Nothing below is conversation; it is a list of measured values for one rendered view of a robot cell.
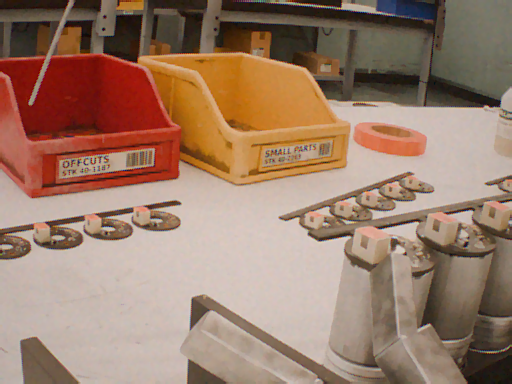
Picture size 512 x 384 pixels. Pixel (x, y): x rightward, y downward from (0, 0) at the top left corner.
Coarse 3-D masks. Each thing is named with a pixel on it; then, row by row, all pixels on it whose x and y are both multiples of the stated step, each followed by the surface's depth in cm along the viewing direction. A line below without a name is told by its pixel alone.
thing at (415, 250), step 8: (352, 240) 18; (400, 240) 18; (408, 240) 18; (344, 248) 17; (408, 248) 18; (416, 248) 18; (424, 248) 18; (352, 256) 17; (408, 256) 17; (416, 256) 17; (424, 256) 17; (432, 256) 17; (360, 264) 17; (368, 264) 17; (376, 264) 17; (424, 264) 17; (432, 264) 17; (416, 272) 16; (424, 272) 17
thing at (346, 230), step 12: (456, 204) 22; (468, 204) 22; (480, 204) 22; (396, 216) 20; (408, 216) 20; (420, 216) 20; (324, 228) 19; (336, 228) 19; (348, 228) 19; (384, 228) 19; (324, 240) 18
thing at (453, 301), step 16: (416, 240) 19; (448, 256) 18; (464, 256) 18; (480, 256) 18; (448, 272) 18; (464, 272) 18; (480, 272) 18; (432, 288) 19; (448, 288) 18; (464, 288) 18; (480, 288) 19; (432, 304) 19; (448, 304) 18; (464, 304) 18; (432, 320) 19; (448, 320) 19; (464, 320) 19; (448, 336) 19; (464, 336) 19; (464, 352) 19
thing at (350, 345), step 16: (352, 272) 17; (368, 272) 17; (432, 272) 17; (352, 288) 17; (368, 288) 17; (416, 288) 17; (336, 304) 18; (352, 304) 17; (368, 304) 17; (416, 304) 17; (336, 320) 18; (352, 320) 17; (368, 320) 17; (336, 336) 18; (352, 336) 17; (368, 336) 17; (336, 352) 18; (352, 352) 17; (368, 352) 17; (336, 368) 18; (352, 368) 17; (368, 368) 17
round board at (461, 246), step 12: (420, 228) 19; (468, 228) 20; (420, 240) 19; (432, 240) 18; (456, 240) 19; (468, 240) 18; (480, 240) 19; (492, 240) 19; (456, 252) 18; (468, 252) 18; (480, 252) 18; (492, 252) 18
